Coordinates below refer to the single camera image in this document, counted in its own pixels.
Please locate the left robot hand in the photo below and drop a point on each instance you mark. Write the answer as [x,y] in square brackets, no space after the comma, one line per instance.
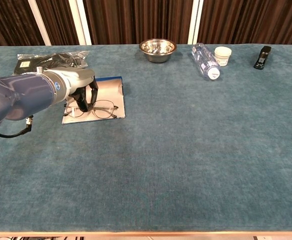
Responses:
[79,77]

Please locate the blue glasses case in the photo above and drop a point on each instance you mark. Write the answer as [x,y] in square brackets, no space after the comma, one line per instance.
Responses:
[108,90]

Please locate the thin-framed eyeglasses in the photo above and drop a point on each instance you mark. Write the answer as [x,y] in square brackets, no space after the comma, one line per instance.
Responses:
[103,110]

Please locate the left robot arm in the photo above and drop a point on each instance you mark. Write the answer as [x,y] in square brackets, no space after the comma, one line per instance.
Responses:
[23,95]

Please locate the clear bag with black item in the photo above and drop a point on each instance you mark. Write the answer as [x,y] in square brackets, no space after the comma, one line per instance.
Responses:
[61,58]

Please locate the dark brown curtain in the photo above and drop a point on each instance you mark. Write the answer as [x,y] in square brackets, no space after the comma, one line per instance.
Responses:
[136,20]

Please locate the stainless steel bowl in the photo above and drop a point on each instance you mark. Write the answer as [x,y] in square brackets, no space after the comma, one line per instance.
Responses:
[158,51]

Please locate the teal table cloth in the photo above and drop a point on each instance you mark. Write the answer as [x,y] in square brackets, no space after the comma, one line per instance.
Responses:
[161,162]

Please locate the clear plastic water bottle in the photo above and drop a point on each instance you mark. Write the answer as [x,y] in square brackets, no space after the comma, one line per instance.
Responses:
[204,61]

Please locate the small white jar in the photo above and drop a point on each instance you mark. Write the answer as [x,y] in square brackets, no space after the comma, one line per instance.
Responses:
[222,56]

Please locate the black stapler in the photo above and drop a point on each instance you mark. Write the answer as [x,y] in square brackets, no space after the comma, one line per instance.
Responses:
[262,58]

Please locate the white frame post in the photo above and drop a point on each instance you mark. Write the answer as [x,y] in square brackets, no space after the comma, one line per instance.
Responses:
[80,22]
[195,22]
[39,22]

